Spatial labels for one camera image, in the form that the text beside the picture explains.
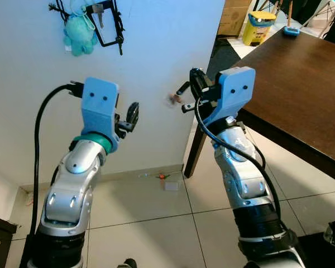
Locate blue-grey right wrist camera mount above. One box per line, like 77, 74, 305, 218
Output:
204, 66, 256, 128

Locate long black cord loop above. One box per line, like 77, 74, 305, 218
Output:
113, 0, 125, 56

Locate brown elephant keychain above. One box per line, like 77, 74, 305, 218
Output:
164, 82, 190, 108

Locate black robot foot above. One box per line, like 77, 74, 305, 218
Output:
117, 258, 138, 268

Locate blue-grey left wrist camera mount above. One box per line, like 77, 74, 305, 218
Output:
81, 77, 119, 152

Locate black framed card holder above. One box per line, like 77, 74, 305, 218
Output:
85, 0, 123, 48

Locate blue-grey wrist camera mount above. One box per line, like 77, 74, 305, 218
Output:
204, 66, 256, 128
81, 77, 119, 152

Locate dark grey floor mat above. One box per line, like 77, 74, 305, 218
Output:
207, 35, 252, 79

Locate dark wooden cabinet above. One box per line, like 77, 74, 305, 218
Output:
0, 213, 17, 268

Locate frayed black cord loop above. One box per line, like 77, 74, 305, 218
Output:
47, 0, 71, 23

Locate silver key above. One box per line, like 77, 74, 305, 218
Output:
94, 4, 106, 28

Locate dark brown wooden table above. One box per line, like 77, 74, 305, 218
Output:
183, 32, 335, 186

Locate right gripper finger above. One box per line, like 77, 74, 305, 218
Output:
190, 68, 208, 94

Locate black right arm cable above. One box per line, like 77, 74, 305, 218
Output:
194, 98, 283, 224

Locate brown cardboard box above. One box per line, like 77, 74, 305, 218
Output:
218, 0, 253, 37

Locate teal plush toy keychain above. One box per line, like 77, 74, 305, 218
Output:
63, 14, 98, 56

